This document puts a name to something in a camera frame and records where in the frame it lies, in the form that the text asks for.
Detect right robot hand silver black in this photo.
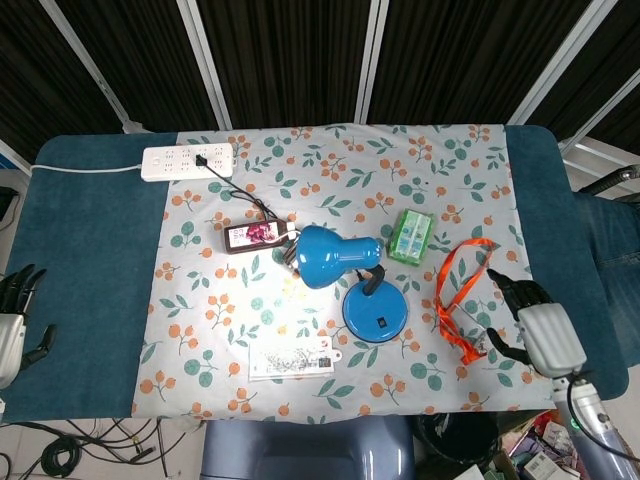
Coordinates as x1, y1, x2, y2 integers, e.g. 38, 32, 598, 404
486, 268, 588, 380

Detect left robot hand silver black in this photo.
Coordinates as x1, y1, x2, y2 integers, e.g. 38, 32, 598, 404
0, 263, 57, 390

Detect blue desk lamp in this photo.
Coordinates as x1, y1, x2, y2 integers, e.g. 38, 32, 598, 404
294, 224, 411, 344

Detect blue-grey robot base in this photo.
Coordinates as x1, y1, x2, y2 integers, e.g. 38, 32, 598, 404
199, 414, 416, 480

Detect cardboard box of packages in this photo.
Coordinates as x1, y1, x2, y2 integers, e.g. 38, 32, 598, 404
492, 409, 594, 480

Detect teal table cover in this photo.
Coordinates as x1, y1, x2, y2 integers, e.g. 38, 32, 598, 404
0, 124, 630, 424

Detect blue denim fabric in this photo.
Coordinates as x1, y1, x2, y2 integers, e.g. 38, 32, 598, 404
573, 192, 640, 284

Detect black waste bin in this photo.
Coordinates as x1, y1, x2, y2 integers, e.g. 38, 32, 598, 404
413, 412, 507, 472

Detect green tissue pack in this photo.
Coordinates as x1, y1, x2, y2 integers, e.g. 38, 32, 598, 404
388, 207, 435, 265

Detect white power strip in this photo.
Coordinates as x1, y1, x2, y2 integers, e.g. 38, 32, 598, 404
141, 142, 235, 182

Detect dark bottle purple label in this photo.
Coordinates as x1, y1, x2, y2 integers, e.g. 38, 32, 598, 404
223, 218, 300, 256

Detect ruler set in clear package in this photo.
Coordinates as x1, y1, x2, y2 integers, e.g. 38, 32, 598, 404
247, 335, 344, 382

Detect floral grey tablecloth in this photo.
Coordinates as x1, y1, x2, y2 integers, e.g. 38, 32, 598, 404
130, 122, 559, 419

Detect black curtain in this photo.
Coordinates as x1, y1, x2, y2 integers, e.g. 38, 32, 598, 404
0, 0, 640, 161

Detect orange lanyard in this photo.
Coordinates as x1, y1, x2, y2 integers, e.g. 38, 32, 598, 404
433, 237, 500, 366

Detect black floor cables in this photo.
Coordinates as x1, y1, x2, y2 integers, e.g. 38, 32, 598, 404
0, 418, 201, 477

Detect white power strip cable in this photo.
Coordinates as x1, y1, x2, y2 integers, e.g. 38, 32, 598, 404
29, 161, 145, 176

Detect white aluminium partition post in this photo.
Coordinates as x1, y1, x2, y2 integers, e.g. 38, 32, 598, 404
352, 0, 392, 126
503, 0, 612, 126
556, 64, 640, 157
38, 0, 147, 134
175, 0, 234, 129

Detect black power plug with cable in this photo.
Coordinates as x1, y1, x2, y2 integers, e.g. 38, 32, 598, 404
194, 153, 301, 269

